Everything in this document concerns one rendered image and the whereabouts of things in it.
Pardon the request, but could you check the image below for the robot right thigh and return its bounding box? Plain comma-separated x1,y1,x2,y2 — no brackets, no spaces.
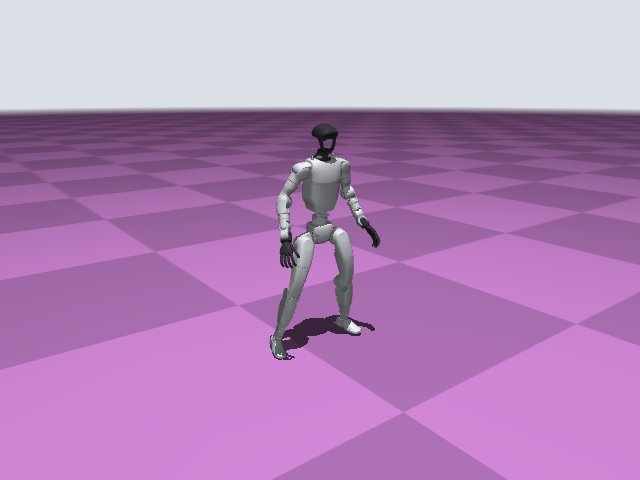
288,231,314,303

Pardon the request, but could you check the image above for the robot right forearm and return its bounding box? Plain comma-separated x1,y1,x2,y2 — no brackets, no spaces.
276,195,291,239

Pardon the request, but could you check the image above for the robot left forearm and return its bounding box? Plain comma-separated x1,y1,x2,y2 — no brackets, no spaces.
347,186,367,226

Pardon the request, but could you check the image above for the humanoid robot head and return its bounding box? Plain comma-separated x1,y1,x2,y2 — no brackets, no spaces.
312,123,338,161

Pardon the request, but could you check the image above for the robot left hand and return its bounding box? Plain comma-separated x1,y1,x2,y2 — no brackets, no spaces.
360,217,380,247

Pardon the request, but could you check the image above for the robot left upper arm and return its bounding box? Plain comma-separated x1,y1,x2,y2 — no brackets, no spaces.
338,158,355,199

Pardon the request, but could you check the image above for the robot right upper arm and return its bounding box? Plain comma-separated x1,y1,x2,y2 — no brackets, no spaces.
277,162,312,208

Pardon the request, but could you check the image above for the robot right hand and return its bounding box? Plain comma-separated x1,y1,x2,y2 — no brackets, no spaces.
280,231,300,268

